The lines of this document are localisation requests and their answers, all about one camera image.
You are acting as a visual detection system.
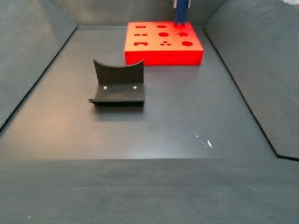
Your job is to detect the blue square-circle peg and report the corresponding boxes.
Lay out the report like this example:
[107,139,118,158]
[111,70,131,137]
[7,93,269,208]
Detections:
[172,0,191,25]

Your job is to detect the black curved holder stand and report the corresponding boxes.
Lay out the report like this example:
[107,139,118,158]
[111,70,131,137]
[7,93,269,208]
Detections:
[88,60,146,105]

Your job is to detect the red shape sorter block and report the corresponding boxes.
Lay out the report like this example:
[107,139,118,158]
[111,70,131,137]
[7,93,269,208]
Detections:
[124,22,205,66]

